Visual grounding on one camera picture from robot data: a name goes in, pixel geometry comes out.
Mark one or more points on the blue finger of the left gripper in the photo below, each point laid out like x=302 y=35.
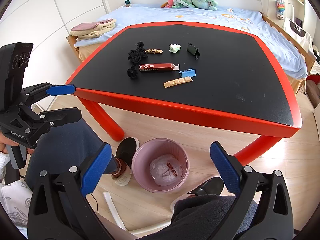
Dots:
x=55 y=118
x=61 y=89

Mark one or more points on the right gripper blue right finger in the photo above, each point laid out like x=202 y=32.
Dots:
x=228 y=167

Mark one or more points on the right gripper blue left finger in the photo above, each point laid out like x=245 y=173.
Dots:
x=93 y=168

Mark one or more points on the black hair scrunchie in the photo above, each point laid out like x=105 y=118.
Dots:
x=138 y=54
x=132 y=72

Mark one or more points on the tan chocolate bar piece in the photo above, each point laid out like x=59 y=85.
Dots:
x=179 y=81

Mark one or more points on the blue plastic clip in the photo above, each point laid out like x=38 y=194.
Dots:
x=187 y=73

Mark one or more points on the small tan wrapper piece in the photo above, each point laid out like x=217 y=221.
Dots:
x=154 y=51

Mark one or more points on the black binder clip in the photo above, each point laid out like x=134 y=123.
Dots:
x=193 y=50

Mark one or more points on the red carton box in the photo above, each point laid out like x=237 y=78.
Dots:
x=171 y=168
x=158 y=67

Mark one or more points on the pink trash bin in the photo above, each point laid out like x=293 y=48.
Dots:
x=149 y=165

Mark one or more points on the person left hand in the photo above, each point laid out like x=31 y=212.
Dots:
x=4 y=142

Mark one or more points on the right black slipper shoe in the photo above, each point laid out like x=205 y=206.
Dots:
x=213 y=185

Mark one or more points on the black slipper shoe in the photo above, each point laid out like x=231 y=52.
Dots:
x=213 y=185
x=124 y=155

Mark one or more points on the person leg dark trousers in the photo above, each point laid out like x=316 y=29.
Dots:
x=60 y=148

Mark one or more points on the left black slipper shoe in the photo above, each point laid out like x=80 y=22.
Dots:
x=124 y=155

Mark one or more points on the white plastic tube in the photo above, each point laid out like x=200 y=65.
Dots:
x=114 y=211

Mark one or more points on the folded beige pink towels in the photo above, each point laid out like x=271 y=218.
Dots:
x=86 y=31

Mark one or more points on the red black table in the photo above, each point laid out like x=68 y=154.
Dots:
x=239 y=84

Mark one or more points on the red carton box lying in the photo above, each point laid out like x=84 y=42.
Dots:
x=158 y=67

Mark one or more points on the bed with blue sheet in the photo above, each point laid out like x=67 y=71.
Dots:
x=296 y=61

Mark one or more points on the small teal clock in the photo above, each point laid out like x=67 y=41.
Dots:
x=127 y=3

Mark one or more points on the green white crumpled wrapper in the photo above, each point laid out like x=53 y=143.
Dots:
x=174 y=48

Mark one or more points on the white tote bag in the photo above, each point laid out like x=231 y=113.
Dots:
x=301 y=36

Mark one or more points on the rainbow hanging plush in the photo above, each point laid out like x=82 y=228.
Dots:
x=280 y=7

